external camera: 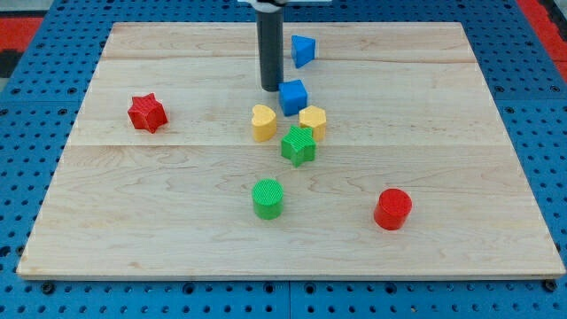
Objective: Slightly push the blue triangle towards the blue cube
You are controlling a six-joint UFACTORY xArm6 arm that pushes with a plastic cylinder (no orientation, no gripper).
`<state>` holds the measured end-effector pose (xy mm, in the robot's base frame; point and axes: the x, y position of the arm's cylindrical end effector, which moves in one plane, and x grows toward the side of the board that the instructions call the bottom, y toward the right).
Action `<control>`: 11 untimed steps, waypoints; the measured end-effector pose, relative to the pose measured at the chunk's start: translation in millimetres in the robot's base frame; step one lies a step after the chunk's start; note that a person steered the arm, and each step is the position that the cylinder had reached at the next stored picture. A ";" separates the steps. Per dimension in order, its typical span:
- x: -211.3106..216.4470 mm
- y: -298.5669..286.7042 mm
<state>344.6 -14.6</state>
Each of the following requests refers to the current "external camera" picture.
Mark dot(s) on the blue triangle block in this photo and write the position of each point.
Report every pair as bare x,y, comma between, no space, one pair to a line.
302,50

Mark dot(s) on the red cylinder block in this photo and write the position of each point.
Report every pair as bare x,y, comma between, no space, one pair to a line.
392,209

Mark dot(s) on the light wooden board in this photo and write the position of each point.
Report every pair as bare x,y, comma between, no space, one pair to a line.
407,108

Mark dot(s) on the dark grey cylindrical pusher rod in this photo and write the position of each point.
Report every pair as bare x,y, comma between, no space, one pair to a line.
271,48

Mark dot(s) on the green cylinder block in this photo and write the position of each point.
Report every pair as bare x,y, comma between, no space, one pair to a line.
267,198

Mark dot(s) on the blue cube block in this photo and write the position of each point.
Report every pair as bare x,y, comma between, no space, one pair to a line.
293,97

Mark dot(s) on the red star block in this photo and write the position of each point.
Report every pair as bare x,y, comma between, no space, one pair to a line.
146,112

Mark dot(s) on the green star block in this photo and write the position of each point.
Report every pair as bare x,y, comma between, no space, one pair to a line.
298,145

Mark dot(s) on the yellow heart block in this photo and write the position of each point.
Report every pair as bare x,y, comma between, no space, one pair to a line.
263,123

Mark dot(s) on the yellow hexagon block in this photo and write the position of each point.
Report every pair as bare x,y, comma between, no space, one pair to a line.
315,118

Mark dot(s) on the white rod mount bracket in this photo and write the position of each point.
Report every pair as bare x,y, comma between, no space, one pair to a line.
274,5

